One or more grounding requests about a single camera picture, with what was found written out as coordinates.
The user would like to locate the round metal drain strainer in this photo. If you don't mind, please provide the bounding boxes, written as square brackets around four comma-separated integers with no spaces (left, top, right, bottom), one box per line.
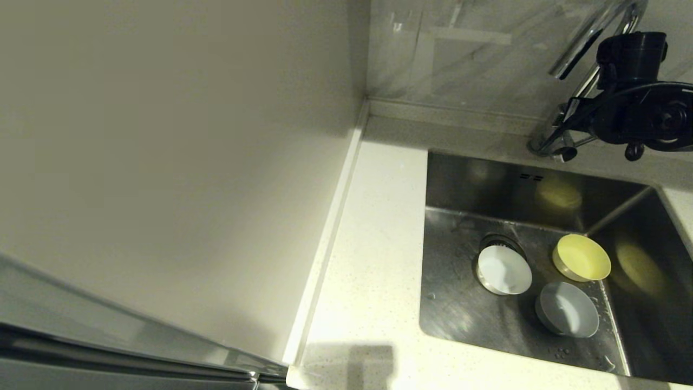
[479,233,526,259]

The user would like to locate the stainless steel appliance door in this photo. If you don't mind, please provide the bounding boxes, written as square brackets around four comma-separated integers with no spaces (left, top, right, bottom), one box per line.
[0,252,290,390]

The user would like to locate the yellow bowl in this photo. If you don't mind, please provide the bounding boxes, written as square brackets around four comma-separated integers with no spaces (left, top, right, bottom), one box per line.
[552,233,612,283]

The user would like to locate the stainless steel sink basin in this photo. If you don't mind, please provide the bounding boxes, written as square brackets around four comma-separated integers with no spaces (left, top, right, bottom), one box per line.
[419,151,693,385]

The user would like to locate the chrome gooseneck faucet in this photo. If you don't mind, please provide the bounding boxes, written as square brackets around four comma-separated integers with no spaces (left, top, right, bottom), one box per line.
[528,0,648,164]

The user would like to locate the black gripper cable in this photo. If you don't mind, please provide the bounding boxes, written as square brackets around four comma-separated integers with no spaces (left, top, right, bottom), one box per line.
[540,80,693,158]

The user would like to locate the grey bowl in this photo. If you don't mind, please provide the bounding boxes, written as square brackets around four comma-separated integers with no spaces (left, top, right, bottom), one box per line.
[535,281,600,339]

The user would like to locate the black cylindrical wrist camera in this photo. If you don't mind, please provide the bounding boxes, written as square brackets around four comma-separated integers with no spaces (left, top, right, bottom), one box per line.
[596,31,668,90]

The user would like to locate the white bowl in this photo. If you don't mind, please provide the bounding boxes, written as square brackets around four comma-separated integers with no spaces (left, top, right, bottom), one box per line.
[476,244,533,296]

